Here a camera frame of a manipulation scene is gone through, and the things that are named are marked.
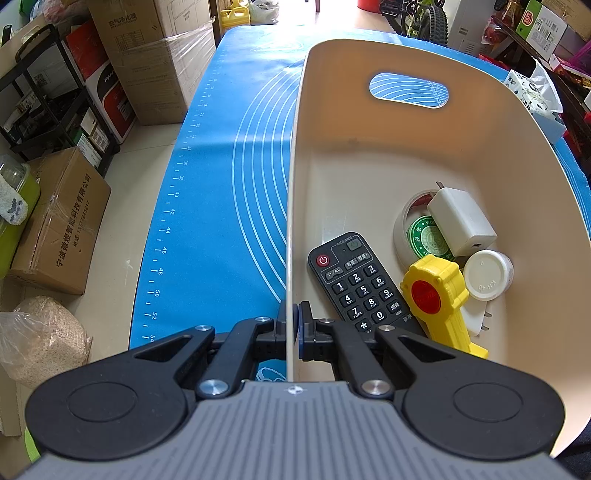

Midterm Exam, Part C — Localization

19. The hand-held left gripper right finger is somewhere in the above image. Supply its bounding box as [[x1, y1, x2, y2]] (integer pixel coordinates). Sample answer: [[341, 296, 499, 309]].
[[295, 302, 459, 398]]

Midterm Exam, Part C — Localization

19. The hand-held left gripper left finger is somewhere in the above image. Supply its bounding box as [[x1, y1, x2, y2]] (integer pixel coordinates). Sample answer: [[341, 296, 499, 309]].
[[134, 302, 290, 401]]

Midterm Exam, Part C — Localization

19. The black remote control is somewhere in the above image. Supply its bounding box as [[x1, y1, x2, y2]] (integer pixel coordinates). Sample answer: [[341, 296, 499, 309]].
[[308, 232, 428, 339]]

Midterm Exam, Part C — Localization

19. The yellow toy with red button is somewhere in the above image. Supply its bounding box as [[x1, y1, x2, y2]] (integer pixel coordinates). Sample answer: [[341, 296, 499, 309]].
[[399, 254, 489, 360]]

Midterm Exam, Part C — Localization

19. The clear tape roll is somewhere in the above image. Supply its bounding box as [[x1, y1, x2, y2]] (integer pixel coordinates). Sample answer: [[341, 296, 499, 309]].
[[393, 188, 468, 274]]

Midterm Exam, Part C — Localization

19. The green round ointment tin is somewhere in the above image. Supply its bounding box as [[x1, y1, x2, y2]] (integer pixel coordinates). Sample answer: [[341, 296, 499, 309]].
[[406, 217, 454, 262]]

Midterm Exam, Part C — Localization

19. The white plug adapter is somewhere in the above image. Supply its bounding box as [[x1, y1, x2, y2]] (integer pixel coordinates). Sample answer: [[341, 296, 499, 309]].
[[461, 298, 493, 339]]

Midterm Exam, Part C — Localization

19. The beige plastic bin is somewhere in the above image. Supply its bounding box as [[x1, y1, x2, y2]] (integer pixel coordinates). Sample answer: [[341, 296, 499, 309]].
[[284, 39, 584, 463]]

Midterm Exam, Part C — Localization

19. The white charger block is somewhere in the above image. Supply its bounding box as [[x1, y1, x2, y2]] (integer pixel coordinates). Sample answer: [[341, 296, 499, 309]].
[[427, 181, 498, 257]]

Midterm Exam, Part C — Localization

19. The white round jar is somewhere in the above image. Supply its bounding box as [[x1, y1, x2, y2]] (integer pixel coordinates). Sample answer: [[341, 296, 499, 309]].
[[462, 249, 515, 302]]

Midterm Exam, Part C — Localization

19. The blue silicone mat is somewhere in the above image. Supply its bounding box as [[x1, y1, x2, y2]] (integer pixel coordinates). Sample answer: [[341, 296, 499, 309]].
[[128, 25, 591, 385]]

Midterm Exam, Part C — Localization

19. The clear bag of grain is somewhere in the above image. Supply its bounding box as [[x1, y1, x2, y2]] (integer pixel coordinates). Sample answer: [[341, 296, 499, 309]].
[[0, 295, 93, 389]]

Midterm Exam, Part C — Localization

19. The printed brown cardboard box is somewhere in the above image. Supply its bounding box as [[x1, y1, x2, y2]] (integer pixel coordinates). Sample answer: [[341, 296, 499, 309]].
[[7, 147, 113, 296]]

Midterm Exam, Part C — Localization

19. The green lidded container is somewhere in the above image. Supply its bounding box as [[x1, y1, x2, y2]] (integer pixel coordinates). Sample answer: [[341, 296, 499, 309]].
[[0, 154, 42, 278]]

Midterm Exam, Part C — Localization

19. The red and white box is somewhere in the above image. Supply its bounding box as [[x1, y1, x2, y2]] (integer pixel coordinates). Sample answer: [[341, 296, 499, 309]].
[[66, 21, 138, 145]]

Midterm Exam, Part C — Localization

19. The large plastic-wrapped cardboard box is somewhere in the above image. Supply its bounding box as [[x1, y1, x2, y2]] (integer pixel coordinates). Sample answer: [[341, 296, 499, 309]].
[[87, 0, 219, 126]]

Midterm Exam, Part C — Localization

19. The black metal rack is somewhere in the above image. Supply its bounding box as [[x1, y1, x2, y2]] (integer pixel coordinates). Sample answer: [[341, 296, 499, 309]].
[[0, 23, 122, 177]]

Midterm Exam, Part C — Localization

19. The white plastic bag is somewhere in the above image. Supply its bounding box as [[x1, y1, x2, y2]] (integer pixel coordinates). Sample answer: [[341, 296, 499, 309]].
[[249, 0, 280, 25]]

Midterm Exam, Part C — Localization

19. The yellow oil bottle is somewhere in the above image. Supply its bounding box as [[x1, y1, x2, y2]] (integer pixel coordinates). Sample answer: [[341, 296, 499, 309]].
[[219, 0, 252, 29]]

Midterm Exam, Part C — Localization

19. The white tissue box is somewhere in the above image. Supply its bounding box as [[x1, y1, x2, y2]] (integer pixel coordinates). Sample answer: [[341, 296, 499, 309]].
[[505, 61, 567, 145]]

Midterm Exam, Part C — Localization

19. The white chest freezer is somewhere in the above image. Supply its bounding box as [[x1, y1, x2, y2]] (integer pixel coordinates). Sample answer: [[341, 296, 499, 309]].
[[445, 0, 496, 58]]

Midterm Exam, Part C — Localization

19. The green and white box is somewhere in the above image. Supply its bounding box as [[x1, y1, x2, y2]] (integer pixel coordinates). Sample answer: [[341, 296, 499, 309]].
[[517, 0, 570, 60]]

